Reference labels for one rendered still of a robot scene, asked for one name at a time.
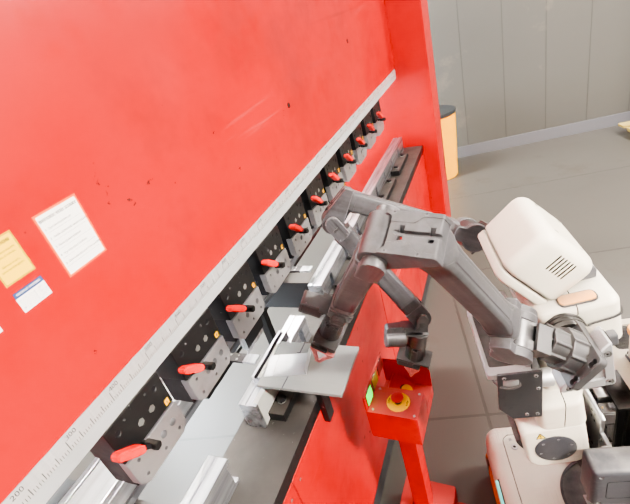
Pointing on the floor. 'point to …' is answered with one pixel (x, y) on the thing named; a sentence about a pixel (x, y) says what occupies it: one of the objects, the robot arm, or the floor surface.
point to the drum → (449, 139)
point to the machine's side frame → (411, 101)
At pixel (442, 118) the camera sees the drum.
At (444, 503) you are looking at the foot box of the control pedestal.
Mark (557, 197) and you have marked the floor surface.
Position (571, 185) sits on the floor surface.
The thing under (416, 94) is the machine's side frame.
